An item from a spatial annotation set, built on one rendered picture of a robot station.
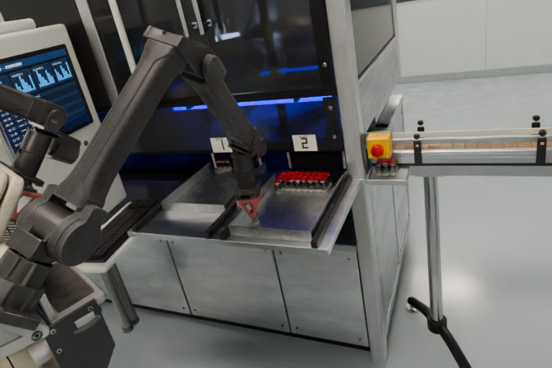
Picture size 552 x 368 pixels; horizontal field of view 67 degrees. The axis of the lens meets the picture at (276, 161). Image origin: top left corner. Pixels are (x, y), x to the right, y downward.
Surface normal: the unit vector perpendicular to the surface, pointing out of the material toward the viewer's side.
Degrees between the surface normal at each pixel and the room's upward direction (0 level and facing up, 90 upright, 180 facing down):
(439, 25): 90
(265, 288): 90
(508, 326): 0
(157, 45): 47
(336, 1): 90
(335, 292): 90
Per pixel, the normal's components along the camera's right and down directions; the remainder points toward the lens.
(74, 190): -0.22, -0.33
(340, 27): -0.38, 0.42
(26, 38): 0.95, -0.07
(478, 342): -0.18, -0.91
